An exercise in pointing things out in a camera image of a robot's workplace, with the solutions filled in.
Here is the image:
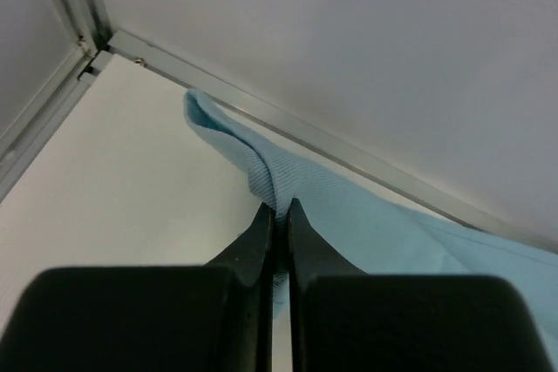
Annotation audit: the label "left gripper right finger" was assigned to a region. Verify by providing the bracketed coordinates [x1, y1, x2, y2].
[287, 200, 552, 371]

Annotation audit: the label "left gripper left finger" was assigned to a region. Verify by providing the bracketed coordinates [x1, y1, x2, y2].
[1, 206, 275, 371]

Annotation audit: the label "light blue trousers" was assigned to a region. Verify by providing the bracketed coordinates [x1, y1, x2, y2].
[185, 88, 558, 312]

